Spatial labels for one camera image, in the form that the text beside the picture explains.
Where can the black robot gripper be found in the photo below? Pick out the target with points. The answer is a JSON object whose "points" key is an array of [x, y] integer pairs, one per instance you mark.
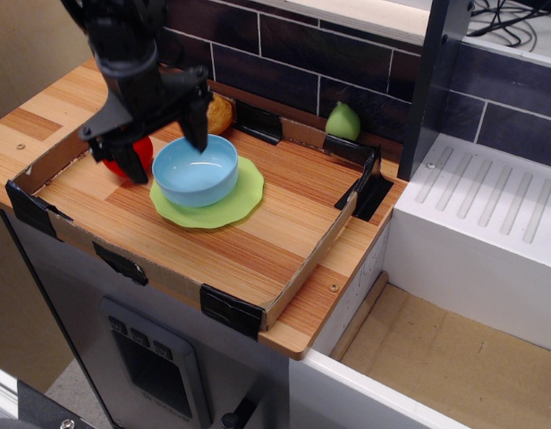
{"points": [[144, 93]]}

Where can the light blue plastic bowl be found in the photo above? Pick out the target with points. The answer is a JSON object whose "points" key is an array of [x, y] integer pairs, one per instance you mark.
{"points": [[190, 178]]}

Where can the light green scalloped plate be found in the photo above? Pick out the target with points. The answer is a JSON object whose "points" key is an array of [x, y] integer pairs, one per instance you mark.
{"points": [[239, 203]]}

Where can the cardboard fence with black tape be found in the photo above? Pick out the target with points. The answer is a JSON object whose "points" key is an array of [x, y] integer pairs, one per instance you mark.
{"points": [[270, 260]]}

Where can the red toy apple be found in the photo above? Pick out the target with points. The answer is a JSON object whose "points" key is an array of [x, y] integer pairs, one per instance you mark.
{"points": [[143, 148]]}

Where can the orange toy croissant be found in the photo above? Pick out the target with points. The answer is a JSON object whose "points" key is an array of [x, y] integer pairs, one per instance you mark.
{"points": [[219, 114]]}

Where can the green toy pear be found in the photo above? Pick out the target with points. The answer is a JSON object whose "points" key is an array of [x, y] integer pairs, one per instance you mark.
{"points": [[343, 122]]}

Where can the toy oven door panel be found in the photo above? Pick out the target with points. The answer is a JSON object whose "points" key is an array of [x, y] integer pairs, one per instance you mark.
{"points": [[160, 363]]}

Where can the wooden dowel strip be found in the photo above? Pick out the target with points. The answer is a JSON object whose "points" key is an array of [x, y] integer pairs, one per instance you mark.
{"points": [[359, 318]]}

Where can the black round knob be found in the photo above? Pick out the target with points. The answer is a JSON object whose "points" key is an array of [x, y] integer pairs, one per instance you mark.
{"points": [[230, 421]]}

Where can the white sink drainboard unit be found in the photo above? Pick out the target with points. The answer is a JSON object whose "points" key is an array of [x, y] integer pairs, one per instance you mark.
{"points": [[460, 337]]}

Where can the dark grey vertical post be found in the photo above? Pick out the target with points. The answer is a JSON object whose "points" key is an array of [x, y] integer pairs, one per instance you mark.
{"points": [[447, 25]]}

